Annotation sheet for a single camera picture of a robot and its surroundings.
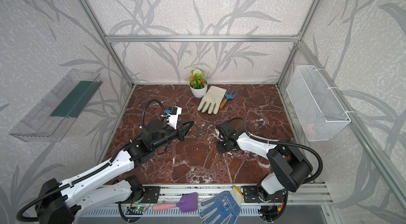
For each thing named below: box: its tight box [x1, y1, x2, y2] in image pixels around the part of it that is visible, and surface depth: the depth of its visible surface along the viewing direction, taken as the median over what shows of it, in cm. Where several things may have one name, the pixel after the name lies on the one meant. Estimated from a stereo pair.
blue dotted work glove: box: [199, 185, 245, 224], surface depth 72 cm
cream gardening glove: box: [197, 85, 227, 115], surface depth 112 cm
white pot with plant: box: [187, 68, 208, 99], surface depth 106 cm
